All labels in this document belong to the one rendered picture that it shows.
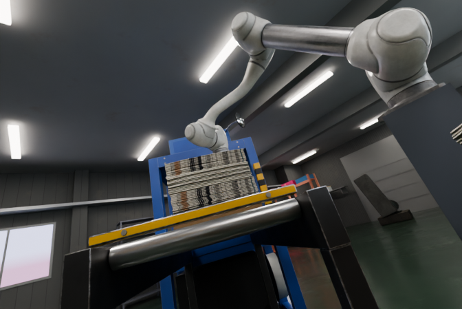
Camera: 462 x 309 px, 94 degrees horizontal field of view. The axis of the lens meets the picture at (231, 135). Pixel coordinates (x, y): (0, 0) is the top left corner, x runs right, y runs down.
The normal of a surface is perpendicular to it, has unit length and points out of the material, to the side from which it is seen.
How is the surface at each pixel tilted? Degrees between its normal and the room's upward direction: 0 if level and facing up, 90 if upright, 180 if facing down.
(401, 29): 94
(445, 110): 90
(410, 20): 94
